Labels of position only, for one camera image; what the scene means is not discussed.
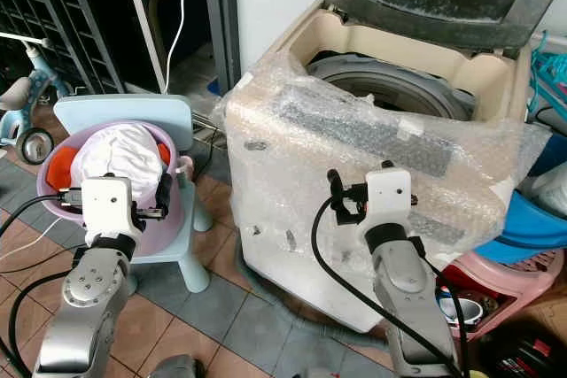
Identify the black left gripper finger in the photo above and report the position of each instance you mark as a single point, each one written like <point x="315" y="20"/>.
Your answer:
<point x="163" y="194"/>

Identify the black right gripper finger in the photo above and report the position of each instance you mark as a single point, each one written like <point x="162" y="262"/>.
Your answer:
<point x="335" y="188"/>
<point x="387" y="165"/>

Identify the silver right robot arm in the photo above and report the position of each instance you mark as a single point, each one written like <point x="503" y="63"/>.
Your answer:
<point x="407" y="298"/>

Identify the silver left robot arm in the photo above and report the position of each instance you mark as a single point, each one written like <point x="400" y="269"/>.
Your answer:
<point x="84" y="307"/>

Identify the beige top-load washing machine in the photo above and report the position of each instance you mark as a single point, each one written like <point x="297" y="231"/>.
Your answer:
<point x="283" y="272"/>

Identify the teal clothes hanger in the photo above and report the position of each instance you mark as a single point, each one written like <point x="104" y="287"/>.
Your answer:
<point x="547" y="77"/>

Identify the orange garment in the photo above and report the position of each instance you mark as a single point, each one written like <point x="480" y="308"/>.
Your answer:
<point x="60" y="168"/>

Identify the clear bubble wrap sheet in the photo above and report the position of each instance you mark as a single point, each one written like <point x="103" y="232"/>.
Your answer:
<point x="283" y="157"/>

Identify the white garment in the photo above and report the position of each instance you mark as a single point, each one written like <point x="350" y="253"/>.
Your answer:
<point x="120" y="152"/>

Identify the child's light blue tricycle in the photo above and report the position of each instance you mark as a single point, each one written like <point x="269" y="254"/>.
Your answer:
<point x="35" y="143"/>

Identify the light blue plastic chair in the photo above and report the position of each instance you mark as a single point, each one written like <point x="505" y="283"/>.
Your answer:
<point x="106" y="108"/>

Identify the blue plastic basin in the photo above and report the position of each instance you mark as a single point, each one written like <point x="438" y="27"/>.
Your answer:
<point x="523" y="227"/>

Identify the white mug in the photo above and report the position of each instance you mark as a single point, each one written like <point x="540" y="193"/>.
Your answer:
<point x="461" y="309"/>

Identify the white plastic bag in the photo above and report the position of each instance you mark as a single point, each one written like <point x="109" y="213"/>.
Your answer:
<point x="551" y="188"/>

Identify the pink plastic stool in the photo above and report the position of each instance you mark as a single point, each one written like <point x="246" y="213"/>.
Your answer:
<point x="514" y="276"/>

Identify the grey robot foot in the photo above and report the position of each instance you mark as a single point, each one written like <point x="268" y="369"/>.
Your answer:
<point x="175" y="367"/>

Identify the black grid rack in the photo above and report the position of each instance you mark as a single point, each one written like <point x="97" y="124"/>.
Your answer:
<point x="53" y="6"/>

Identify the red and black box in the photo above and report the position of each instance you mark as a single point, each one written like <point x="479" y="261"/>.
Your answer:
<point x="523" y="356"/>

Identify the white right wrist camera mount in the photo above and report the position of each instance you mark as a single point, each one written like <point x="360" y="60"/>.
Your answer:
<point x="388" y="196"/>

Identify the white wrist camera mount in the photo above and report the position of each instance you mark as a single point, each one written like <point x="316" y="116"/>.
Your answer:
<point x="113" y="205"/>
<point x="388" y="196"/>

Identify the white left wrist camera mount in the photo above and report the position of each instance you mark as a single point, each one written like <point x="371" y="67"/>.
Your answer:
<point x="113" y="205"/>

